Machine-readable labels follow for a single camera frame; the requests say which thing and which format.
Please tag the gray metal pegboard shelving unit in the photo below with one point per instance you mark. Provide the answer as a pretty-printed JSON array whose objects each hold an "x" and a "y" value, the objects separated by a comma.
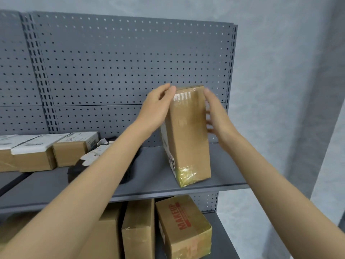
[{"x": 107, "y": 64}]

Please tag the person's right hand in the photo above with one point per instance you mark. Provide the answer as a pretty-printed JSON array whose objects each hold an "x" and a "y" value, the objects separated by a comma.
[{"x": 219, "y": 118}]

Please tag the person's left hand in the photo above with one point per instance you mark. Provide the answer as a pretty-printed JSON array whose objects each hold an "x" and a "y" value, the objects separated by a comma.
[{"x": 153, "y": 110}]

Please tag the tall taped cardboard box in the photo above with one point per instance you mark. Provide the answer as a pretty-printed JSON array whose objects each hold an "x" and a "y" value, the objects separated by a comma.
[{"x": 188, "y": 137}]

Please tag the person's right fingers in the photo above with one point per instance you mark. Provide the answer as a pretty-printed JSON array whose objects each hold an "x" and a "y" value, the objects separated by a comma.
[{"x": 210, "y": 110}]

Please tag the narrow plain cardboard box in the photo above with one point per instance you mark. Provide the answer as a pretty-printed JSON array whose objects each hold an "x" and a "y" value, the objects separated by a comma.
[{"x": 138, "y": 229}]

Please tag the flat cardboard box white top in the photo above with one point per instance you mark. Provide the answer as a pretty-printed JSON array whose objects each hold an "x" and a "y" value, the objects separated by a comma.
[
  {"x": 32, "y": 156},
  {"x": 5, "y": 156}
]

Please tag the black parcel bag white label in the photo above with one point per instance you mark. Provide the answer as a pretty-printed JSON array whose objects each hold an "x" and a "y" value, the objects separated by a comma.
[{"x": 93, "y": 155}]

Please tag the cardboard box red print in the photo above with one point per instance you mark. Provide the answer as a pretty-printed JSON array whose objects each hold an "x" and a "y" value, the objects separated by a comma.
[{"x": 186, "y": 226}]

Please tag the person's right forearm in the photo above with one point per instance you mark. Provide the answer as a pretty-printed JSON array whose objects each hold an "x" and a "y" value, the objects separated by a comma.
[{"x": 275, "y": 191}]

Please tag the person's left forearm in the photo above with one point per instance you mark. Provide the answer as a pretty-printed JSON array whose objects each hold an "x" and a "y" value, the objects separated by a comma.
[{"x": 80, "y": 191}]

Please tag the small cardboard box white label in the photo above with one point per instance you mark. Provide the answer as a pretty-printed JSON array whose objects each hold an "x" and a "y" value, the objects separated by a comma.
[{"x": 72, "y": 152}]

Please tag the large plain cardboard box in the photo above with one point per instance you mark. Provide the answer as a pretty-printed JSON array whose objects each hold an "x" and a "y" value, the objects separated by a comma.
[{"x": 106, "y": 234}]

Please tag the person's left thumb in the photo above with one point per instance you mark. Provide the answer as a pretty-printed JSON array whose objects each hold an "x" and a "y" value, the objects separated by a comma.
[{"x": 169, "y": 96}]

